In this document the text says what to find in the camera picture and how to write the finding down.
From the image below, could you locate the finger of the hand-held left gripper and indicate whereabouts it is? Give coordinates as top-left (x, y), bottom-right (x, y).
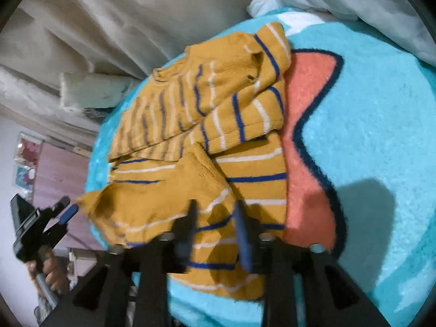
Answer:
top-left (50, 196), bottom-right (71, 212)
top-left (55, 204), bottom-right (80, 227)

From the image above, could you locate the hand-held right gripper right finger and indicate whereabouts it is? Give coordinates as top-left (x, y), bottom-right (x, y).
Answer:
top-left (234, 199), bottom-right (392, 327)

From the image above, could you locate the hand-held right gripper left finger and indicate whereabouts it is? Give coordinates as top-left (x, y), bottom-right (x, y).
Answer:
top-left (41, 199), bottom-right (200, 327)

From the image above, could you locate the mustard striped knit sweater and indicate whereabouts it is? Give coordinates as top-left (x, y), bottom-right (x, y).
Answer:
top-left (75, 22), bottom-right (292, 301)

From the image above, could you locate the person's left hand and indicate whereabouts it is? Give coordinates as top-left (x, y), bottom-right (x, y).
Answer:
top-left (26, 255), bottom-right (70, 294)

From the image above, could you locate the pink wooden cabinet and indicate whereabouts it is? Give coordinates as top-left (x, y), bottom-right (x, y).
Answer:
top-left (32, 141), bottom-right (104, 251)

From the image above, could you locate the white rolled pillow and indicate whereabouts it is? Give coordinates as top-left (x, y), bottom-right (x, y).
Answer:
top-left (59, 71), bottom-right (140, 112)

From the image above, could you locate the turquoise printed blanket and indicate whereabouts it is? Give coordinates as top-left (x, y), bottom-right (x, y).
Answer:
top-left (83, 7), bottom-right (436, 327)

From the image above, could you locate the beige curtain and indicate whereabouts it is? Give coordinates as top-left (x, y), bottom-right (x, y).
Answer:
top-left (0, 0), bottom-right (276, 137)

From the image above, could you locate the white grey duvet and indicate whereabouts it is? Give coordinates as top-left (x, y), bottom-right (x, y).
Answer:
top-left (247, 0), bottom-right (436, 66)

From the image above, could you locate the wall poster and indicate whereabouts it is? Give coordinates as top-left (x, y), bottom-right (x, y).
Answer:
top-left (13, 133), bottom-right (44, 193)

